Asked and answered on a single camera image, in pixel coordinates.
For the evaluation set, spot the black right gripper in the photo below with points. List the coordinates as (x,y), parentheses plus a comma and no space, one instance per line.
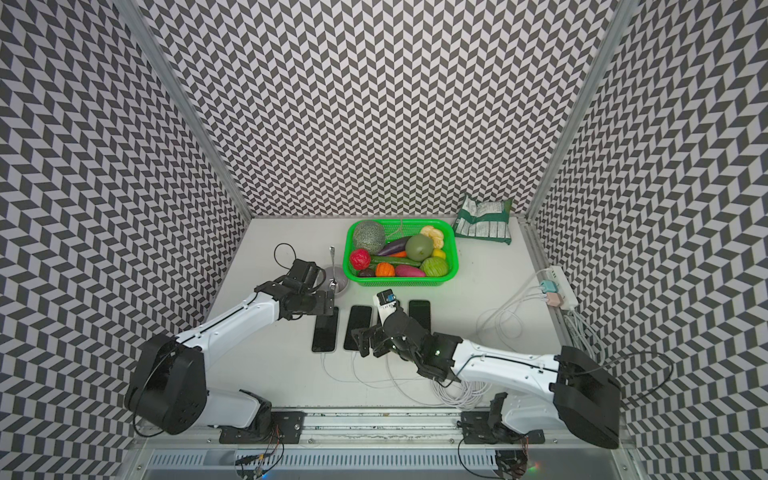
(363,343)

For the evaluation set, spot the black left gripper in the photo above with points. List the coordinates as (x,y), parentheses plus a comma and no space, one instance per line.
(320,305)

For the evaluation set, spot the black phone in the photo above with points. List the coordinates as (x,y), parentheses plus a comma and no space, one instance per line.
(359,319)
(325,332)
(420,310)

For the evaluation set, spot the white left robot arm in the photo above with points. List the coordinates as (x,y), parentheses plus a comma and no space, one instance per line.
(169,386)

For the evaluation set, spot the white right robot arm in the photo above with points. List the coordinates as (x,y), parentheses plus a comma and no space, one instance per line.
(537,392)

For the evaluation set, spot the red toy fruit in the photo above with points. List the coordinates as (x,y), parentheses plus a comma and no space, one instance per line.
(360,259)

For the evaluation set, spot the orange toy pumpkin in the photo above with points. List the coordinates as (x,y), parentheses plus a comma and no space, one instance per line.
(385,269)

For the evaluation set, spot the magenta toy sweet potato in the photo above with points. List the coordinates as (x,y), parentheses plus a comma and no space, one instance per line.
(407,271)

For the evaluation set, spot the green toy cucumber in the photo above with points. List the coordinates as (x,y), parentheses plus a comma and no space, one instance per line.
(395,261)

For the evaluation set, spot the green netted melon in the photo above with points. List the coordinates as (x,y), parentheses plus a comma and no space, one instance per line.
(369,235)

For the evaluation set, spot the light green toy gourd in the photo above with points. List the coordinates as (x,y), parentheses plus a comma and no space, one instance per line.
(435,267)

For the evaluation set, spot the purple toy eggplant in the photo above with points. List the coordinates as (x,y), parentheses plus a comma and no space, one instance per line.
(395,248)

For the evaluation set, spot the green toy apple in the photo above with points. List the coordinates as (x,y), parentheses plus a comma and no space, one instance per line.
(419,247)

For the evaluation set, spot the green plastic basket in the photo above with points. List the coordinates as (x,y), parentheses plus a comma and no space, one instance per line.
(395,229)

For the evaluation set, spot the green white snack bag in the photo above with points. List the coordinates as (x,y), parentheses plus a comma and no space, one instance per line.
(483,220)

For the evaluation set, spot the white power strip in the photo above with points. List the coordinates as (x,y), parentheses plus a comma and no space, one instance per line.
(564,288)

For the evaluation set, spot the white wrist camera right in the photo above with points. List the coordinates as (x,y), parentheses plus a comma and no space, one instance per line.
(386,304)

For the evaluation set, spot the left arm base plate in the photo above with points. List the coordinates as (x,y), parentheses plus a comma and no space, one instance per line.
(282,425)

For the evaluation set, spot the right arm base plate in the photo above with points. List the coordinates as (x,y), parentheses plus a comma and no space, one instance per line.
(477,428)

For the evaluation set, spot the aluminium corner post left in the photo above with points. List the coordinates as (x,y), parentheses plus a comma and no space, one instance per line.
(134,20)

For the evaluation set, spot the aluminium corner post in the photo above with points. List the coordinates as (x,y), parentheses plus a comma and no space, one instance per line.
(611,42)
(134,20)

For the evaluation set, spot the aluminium corner post right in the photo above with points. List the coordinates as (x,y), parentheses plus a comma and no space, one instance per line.
(611,42)

